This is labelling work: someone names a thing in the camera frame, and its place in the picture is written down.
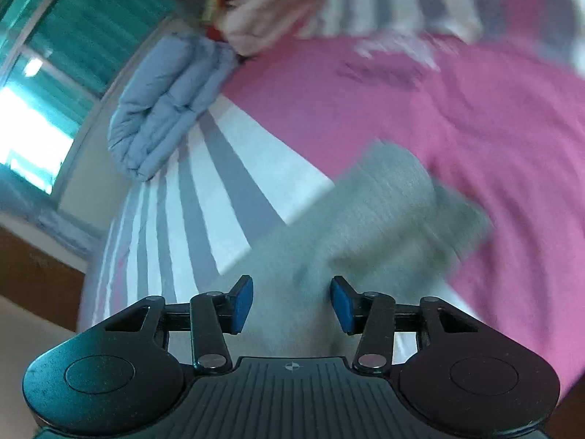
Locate folded light blue quilt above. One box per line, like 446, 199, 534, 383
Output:
107, 34, 240, 182

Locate grey pants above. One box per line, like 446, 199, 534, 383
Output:
167, 143, 497, 363

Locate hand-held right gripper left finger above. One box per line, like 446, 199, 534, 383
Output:
94, 275, 254, 373

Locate window with teal frame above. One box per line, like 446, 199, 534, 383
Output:
0, 0, 184, 202

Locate pink and striped bed sheet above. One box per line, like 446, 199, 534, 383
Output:
79, 0, 585, 403

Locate grey and white striped pillow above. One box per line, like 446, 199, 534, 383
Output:
297, 0, 485, 42

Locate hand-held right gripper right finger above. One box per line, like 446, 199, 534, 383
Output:
331, 276, 490, 374

